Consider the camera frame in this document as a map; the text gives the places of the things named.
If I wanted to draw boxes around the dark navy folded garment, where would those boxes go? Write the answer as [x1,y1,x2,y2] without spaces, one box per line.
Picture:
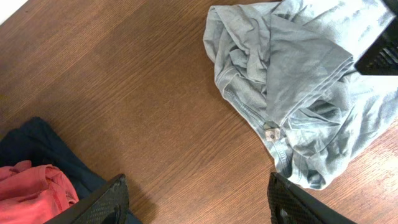
[1,117,140,223]

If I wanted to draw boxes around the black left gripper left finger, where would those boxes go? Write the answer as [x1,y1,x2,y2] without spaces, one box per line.
[45,174,129,224]

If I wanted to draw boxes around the light blue t-shirt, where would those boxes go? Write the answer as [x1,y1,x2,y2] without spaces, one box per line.
[203,0,397,190]

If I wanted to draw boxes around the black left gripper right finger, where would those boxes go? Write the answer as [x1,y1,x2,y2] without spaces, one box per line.
[267,172,354,224]

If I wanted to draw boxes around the red folded soccer t-shirt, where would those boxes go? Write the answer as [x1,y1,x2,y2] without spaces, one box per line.
[1,160,79,223]

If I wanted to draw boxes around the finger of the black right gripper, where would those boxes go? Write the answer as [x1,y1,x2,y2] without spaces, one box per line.
[354,0,397,76]

